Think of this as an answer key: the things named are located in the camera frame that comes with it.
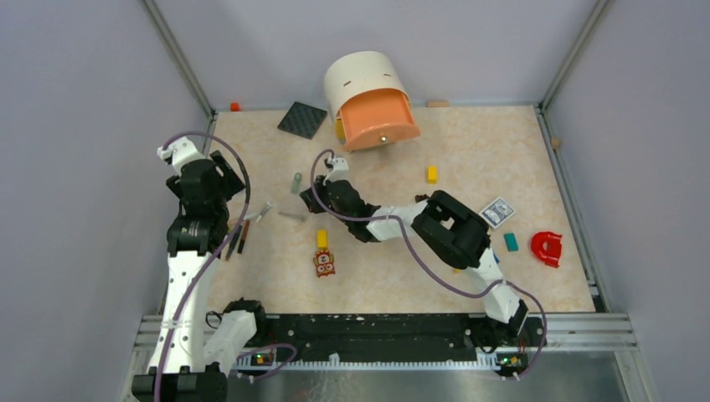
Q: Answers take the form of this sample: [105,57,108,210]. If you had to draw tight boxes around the dark eyeliner pencil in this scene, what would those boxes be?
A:
[224,224,243,261]

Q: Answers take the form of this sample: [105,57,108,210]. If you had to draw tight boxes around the small silver white tube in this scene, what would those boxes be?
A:
[254,202,274,222]

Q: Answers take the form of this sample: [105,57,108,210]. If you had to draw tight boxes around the small red glass vial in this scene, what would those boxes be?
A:
[237,220,251,254]

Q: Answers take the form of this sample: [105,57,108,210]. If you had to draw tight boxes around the green tube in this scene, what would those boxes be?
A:
[291,173,302,195]

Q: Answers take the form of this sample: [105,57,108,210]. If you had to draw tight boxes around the peach top drawer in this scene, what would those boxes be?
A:
[338,89,421,152]

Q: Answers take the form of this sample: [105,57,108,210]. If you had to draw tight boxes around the cream round drawer organizer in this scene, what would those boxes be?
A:
[323,50,409,121]

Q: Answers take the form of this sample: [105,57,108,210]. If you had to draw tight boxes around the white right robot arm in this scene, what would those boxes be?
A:
[299,151,529,345]

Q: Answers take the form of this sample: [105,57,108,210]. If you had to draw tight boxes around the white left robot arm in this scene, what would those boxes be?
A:
[131,131,269,401]

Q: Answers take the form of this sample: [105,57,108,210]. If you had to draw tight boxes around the yellow rectangular block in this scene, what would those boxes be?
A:
[316,229,328,250]

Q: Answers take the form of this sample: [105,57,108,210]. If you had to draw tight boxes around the red owl number puzzle piece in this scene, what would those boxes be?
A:
[313,249,336,278]

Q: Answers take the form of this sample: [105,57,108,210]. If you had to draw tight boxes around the black textured square mat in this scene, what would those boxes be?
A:
[277,101,327,139]

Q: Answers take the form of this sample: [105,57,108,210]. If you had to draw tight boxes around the yellow block near drawer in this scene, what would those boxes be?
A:
[426,165,438,184]

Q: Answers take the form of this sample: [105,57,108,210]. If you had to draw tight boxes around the wooden block at back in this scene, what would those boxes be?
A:
[426,100,450,108]

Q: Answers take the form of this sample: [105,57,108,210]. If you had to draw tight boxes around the teal small block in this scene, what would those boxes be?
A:
[503,232,519,252]

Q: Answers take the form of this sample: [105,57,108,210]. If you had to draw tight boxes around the red plastic clip toy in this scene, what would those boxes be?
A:
[529,231,563,268]

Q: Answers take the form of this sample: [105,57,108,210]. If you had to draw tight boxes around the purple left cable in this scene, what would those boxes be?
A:
[154,131,298,402]

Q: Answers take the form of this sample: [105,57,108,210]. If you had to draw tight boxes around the purple cable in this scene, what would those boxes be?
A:
[309,148,548,379]
[154,131,298,402]

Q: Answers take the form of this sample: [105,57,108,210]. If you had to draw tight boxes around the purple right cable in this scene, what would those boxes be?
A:
[309,148,548,379]

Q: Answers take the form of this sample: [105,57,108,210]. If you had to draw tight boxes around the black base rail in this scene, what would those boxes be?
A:
[247,313,545,363]

